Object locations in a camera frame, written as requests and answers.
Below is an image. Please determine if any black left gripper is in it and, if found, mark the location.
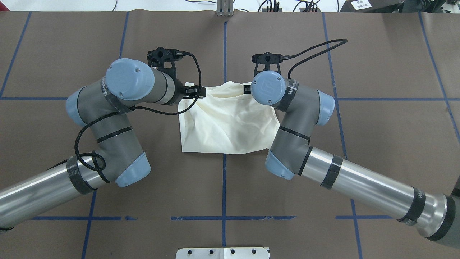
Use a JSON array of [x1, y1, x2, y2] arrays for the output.
[[172, 80, 206, 105]]

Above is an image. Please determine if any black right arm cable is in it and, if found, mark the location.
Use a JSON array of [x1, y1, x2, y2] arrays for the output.
[[280, 39, 348, 80]]

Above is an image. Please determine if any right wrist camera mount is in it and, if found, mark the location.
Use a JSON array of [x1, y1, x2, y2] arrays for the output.
[[251, 51, 283, 77]]

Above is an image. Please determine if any cream long-sleeve cat shirt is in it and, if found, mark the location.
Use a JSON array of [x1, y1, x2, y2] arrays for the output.
[[178, 81, 280, 154]]

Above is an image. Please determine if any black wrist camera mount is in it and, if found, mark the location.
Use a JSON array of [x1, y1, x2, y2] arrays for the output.
[[146, 47, 184, 79]]

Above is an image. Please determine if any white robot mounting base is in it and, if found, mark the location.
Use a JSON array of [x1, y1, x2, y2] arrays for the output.
[[175, 247, 271, 259]]

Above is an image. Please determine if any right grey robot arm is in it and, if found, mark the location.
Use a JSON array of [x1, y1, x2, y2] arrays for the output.
[[248, 70, 460, 249]]

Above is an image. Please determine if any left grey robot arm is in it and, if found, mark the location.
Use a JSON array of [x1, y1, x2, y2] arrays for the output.
[[0, 58, 206, 233]]

